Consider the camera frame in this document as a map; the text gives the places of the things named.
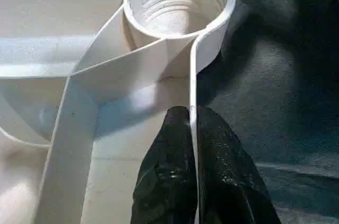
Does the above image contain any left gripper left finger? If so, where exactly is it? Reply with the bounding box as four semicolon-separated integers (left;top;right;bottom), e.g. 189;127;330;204
131;106;198;224

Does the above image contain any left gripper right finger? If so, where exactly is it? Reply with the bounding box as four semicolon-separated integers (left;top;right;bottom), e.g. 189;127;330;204
197;107;281;224

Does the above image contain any black work mat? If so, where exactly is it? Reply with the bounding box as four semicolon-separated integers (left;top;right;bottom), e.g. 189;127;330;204
0;0;339;224

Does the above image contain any white plastic table top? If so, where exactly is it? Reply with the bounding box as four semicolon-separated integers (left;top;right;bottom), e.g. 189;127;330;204
0;0;237;224

